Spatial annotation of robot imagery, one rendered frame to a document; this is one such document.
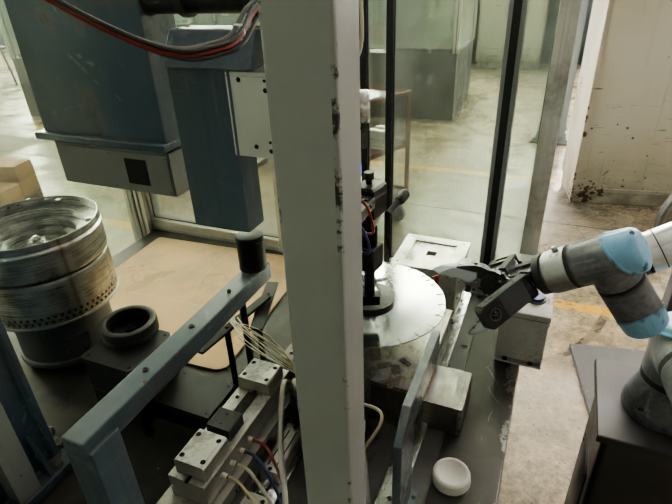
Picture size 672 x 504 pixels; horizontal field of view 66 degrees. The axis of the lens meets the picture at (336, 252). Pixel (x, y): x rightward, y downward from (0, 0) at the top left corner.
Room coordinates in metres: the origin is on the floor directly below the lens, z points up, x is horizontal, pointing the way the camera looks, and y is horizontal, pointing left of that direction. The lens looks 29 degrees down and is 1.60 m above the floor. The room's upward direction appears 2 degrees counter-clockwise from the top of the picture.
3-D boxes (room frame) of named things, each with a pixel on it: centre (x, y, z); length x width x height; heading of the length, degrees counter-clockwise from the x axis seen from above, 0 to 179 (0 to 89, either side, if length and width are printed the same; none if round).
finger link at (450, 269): (0.85, -0.24, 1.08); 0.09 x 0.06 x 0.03; 55
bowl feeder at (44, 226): (1.09, 0.71, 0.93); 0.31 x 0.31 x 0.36
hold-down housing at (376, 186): (0.87, -0.06, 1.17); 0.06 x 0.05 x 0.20; 147
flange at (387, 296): (0.94, -0.07, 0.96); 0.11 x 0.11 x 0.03
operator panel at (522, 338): (1.06, -0.48, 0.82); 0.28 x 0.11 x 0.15; 156
